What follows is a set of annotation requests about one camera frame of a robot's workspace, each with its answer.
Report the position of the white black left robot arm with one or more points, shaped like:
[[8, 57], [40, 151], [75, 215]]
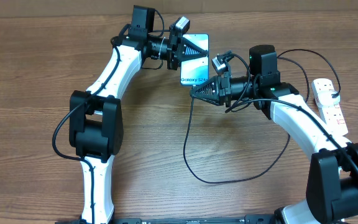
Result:
[[96, 125]]

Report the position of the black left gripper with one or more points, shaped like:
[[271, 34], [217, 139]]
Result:
[[178, 46]]

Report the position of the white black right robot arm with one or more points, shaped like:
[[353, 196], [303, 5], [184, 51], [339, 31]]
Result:
[[332, 187]]

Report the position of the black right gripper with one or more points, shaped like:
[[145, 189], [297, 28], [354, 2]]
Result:
[[221, 89]]

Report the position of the white power strip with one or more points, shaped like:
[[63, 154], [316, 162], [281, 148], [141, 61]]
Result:
[[329, 108]]

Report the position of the white charger plug adapter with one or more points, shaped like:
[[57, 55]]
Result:
[[327, 98]]

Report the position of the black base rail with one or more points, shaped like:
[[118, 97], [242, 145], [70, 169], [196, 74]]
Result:
[[194, 221]]

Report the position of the blue Galaxy S24 smartphone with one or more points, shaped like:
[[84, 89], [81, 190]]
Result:
[[195, 72]]

